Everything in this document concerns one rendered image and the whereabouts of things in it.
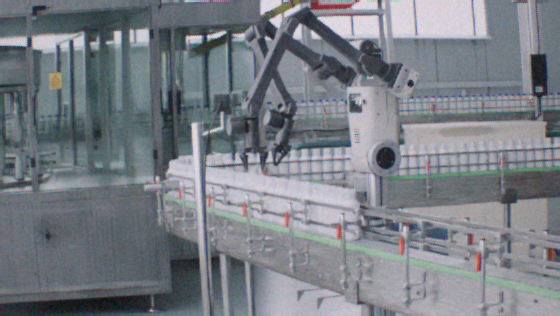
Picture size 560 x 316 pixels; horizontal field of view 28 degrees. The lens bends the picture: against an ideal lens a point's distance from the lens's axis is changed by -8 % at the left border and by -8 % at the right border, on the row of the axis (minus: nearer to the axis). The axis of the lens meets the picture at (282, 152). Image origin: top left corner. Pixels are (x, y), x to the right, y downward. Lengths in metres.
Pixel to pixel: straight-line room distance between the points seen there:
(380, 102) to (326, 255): 1.29
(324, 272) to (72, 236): 4.14
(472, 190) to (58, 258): 2.94
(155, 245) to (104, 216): 0.42
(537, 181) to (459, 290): 3.60
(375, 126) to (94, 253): 3.34
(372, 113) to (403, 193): 1.49
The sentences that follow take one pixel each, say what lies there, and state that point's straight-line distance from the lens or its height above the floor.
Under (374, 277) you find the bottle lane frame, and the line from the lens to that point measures 3.68.
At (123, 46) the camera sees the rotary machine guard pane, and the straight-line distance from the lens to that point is 8.07.
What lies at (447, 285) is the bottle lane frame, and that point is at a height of 0.95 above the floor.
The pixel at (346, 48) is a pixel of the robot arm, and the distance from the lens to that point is 4.95.
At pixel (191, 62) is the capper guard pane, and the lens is 10.16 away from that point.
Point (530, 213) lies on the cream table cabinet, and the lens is 9.11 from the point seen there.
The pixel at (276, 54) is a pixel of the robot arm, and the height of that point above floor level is 1.64.
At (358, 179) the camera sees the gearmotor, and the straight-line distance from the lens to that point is 6.37.
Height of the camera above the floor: 1.50
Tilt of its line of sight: 3 degrees down
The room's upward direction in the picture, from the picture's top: 3 degrees counter-clockwise
